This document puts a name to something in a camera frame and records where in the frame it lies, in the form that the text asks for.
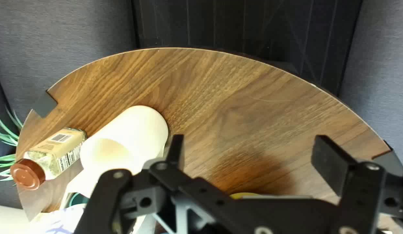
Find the round wooden table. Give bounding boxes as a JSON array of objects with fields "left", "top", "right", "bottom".
[{"left": 18, "top": 48, "right": 389, "bottom": 200}]

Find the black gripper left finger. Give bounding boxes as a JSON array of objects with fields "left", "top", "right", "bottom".
[{"left": 143, "top": 134, "right": 185, "bottom": 170}]

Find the green potted plant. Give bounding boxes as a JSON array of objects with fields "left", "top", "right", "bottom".
[{"left": 0, "top": 109, "right": 24, "bottom": 182}]

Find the white ceramic mug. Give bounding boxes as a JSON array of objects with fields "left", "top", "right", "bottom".
[{"left": 78, "top": 105, "right": 169, "bottom": 196}]

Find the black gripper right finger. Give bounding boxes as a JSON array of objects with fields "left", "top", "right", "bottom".
[{"left": 311, "top": 134, "right": 388, "bottom": 205}]

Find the spice jar with brown lid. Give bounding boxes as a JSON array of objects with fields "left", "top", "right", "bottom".
[{"left": 11, "top": 127, "right": 86, "bottom": 190}]

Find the yellow bowl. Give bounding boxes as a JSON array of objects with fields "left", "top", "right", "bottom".
[{"left": 230, "top": 192, "right": 265, "bottom": 200}]

